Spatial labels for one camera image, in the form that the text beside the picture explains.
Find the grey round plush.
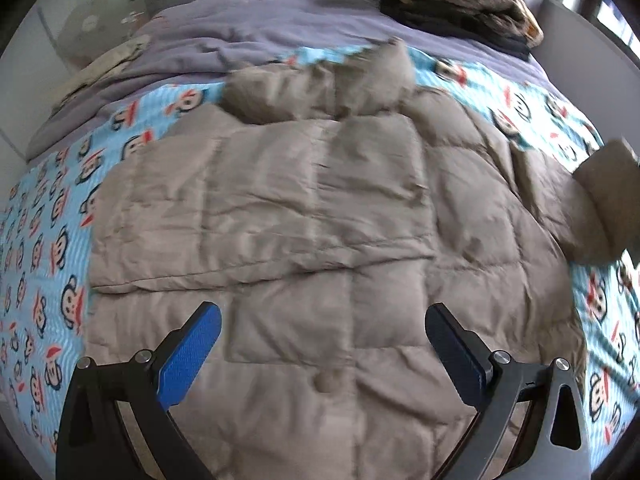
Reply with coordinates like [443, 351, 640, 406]
[52, 0, 151, 68]

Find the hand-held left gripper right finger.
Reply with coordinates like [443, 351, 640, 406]
[424, 302, 592, 480]

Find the beige quilted down jacket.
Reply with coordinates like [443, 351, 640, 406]
[87, 39, 640, 480]

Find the grey bed headboard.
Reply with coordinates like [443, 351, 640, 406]
[542, 0, 623, 128]

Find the black folded cloth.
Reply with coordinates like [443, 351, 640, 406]
[379, 0, 532, 61]

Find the cream printed pillow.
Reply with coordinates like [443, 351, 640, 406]
[54, 34, 152, 111]

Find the purple grey quilt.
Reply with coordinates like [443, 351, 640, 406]
[25, 0, 551, 161]

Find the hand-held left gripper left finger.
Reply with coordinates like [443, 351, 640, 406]
[56, 301, 223, 480]

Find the blue monkey print blanket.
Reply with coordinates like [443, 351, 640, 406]
[0, 45, 640, 480]

